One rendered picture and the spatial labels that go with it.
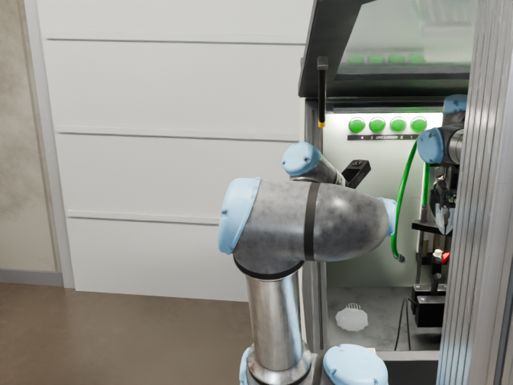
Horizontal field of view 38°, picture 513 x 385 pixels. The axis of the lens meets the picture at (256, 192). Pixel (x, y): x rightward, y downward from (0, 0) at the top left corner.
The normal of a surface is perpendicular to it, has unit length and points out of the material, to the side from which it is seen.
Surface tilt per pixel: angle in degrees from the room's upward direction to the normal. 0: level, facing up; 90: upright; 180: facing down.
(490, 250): 90
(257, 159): 90
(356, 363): 7
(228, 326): 0
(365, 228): 77
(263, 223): 72
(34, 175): 90
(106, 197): 90
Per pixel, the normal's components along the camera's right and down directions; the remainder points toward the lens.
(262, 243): -0.19, 0.58
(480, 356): -0.14, 0.41
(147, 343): -0.01, -0.91
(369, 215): 0.70, -0.28
